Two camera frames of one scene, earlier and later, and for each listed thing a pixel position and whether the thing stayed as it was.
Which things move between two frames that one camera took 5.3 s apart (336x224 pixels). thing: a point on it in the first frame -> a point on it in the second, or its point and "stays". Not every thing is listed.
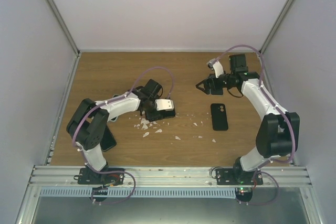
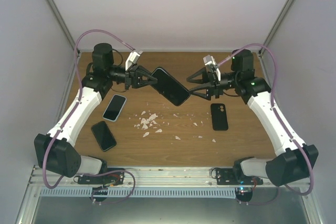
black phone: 108,140 stays
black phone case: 219,117 stays
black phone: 154,115 -> 169,87
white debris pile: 144,124 stays
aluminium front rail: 190,177 stays
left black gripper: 148,113 -> 133,77
